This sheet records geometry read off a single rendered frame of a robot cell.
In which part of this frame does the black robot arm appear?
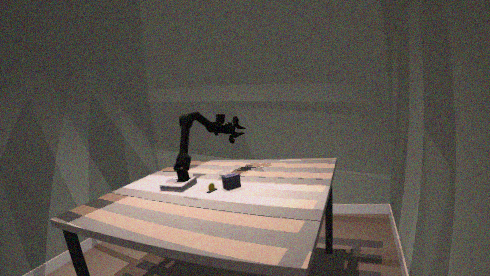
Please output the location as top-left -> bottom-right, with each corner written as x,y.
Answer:
174,112 -> 225,182

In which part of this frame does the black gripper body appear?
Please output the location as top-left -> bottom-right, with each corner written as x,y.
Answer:
224,116 -> 239,144

